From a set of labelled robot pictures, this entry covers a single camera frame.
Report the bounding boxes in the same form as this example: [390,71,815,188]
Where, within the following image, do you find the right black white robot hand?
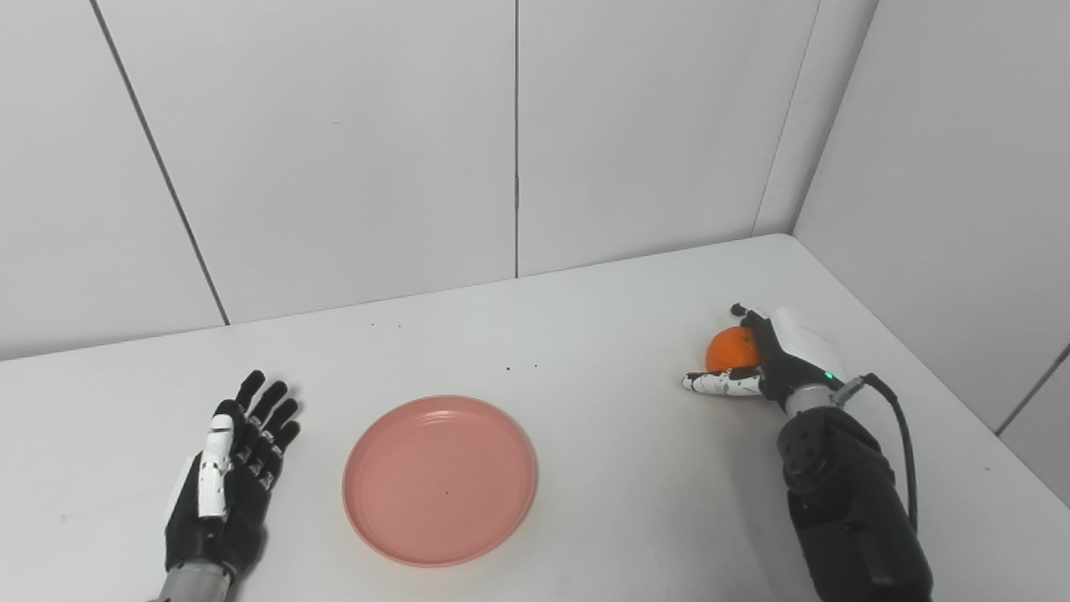
[681,303,848,412]

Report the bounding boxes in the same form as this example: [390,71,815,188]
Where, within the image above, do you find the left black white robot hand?
[164,370,302,579]

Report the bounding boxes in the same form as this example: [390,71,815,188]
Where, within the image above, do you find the orange fruit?
[705,326,763,373]

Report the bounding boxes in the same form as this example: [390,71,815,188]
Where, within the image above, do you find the pink round plate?
[342,395,538,569]

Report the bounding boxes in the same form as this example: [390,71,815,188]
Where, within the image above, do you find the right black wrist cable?
[832,373,920,536]

